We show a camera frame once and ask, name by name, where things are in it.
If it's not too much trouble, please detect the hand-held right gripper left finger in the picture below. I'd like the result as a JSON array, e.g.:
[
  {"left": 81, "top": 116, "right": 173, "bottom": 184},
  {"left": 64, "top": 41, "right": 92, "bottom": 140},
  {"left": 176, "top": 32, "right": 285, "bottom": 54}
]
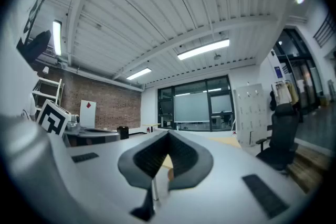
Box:
[{"left": 49, "top": 130, "right": 169, "bottom": 224}]

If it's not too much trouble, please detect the long ceiling light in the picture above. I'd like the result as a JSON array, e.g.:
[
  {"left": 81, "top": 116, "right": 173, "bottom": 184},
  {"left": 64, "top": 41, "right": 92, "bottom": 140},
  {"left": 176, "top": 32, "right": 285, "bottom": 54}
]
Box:
[
  {"left": 177, "top": 39, "right": 230, "bottom": 61},
  {"left": 126, "top": 67, "right": 152, "bottom": 81},
  {"left": 52, "top": 20, "right": 62, "bottom": 57}
]

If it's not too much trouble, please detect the black floor box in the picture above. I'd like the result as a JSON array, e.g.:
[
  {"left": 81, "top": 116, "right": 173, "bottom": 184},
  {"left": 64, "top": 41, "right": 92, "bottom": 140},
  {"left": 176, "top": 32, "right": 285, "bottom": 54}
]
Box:
[{"left": 116, "top": 126, "right": 130, "bottom": 140}]

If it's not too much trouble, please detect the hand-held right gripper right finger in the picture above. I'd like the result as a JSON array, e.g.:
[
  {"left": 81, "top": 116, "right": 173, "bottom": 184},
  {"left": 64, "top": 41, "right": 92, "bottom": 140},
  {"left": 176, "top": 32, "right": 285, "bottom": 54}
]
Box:
[{"left": 154, "top": 130, "right": 313, "bottom": 224}]

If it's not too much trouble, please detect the black framed window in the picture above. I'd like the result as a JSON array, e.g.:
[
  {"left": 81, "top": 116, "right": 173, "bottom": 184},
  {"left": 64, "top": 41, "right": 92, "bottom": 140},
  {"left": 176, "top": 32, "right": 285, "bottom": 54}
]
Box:
[{"left": 157, "top": 75, "right": 236, "bottom": 133}]

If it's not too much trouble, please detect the white panel with red diamond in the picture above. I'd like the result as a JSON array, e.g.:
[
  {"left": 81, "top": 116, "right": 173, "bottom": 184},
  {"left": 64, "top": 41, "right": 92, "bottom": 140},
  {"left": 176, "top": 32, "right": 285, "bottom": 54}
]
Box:
[{"left": 79, "top": 99, "right": 97, "bottom": 128}]

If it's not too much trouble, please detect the black railing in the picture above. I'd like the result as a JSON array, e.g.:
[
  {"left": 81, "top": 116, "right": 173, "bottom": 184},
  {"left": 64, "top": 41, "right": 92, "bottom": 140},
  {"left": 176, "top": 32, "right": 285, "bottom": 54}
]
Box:
[{"left": 313, "top": 11, "right": 336, "bottom": 48}]

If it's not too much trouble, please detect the large whiteboard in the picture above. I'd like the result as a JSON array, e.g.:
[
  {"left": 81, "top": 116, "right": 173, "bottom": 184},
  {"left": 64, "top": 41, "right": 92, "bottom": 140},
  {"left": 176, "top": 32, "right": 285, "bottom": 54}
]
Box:
[{"left": 173, "top": 92, "right": 211, "bottom": 123}]

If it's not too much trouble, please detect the black framed glass doorway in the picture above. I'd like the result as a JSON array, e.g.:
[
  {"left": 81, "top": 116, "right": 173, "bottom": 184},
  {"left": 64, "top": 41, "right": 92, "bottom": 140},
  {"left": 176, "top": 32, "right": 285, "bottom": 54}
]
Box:
[{"left": 272, "top": 28, "right": 324, "bottom": 115}]

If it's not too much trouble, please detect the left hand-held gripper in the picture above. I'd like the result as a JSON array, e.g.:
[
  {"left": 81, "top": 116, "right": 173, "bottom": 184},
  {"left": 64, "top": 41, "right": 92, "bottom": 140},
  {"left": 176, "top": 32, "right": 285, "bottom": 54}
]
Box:
[{"left": 36, "top": 99, "right": 121, "bottom": 144}]

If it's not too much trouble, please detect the black office chair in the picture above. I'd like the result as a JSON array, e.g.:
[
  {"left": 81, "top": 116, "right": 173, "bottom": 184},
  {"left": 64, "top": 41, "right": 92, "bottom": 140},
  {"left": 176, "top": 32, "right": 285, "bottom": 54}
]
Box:
[{"left": 255, "top": 103, "right": 300, "bottom": 174}]

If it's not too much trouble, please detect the clothes rack with coats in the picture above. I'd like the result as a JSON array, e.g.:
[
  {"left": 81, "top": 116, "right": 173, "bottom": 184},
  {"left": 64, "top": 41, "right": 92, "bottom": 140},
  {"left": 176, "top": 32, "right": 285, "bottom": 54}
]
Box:
[{"left": 268, "top": 80, "right": 300, "bottom": 111}]

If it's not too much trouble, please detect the white locker cabinet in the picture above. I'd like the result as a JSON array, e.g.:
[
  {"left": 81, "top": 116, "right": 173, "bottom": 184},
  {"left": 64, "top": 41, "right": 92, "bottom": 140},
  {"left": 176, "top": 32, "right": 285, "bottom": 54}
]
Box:
[{"left": 233, "top": 83, "right": 269, "bottom": 148}]

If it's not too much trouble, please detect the small whiteboard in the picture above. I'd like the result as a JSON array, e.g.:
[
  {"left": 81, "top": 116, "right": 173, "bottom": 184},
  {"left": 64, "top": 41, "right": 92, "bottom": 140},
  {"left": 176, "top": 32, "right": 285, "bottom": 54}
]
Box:
[{"left": 211, "top": 94, "right": 233, "bottom": 114}]

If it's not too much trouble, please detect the small wooden side table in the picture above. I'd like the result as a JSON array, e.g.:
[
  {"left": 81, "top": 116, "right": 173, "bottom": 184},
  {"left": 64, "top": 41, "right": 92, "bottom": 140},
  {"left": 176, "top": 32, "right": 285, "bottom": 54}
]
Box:
[{"left": 141, "top": 123, "right": 162, "bottom": 134}]

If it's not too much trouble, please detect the white metal shelf rack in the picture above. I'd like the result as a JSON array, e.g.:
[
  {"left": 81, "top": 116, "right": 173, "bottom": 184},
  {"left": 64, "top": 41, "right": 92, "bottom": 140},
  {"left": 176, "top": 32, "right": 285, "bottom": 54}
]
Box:
[{"left": 31, "top": 77, "right": 65, "bottom": 114}]

